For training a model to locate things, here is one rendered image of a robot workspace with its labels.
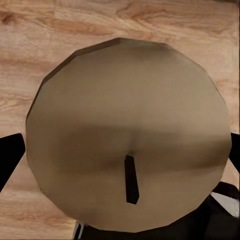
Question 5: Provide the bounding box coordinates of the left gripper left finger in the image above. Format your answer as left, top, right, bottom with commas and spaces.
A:
0, 132, 26, 192

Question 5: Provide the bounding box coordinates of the pillar candle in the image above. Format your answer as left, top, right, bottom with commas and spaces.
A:
25, 37, 233, 233

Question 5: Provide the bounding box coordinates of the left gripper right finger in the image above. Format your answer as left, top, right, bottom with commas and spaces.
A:
229, 133, 240, 173

